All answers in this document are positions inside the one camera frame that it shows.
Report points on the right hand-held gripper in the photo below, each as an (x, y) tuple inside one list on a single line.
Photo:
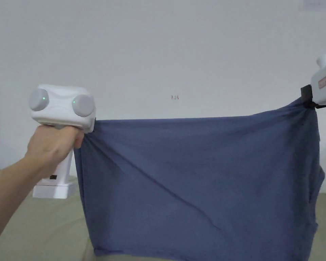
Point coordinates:
[(324, 81)]

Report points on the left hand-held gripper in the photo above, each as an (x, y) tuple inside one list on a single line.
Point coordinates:
[(61, 104)]

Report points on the dark blue shirt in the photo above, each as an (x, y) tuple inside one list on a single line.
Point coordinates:
[(195, 185)]

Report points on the person's left forearm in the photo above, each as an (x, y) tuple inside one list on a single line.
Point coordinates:
[(8, 195)]

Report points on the person's left hand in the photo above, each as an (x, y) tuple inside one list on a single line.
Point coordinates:
[(53, 146)]

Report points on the bed with beige sheet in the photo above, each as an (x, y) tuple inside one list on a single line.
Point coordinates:
[(43, 233)]

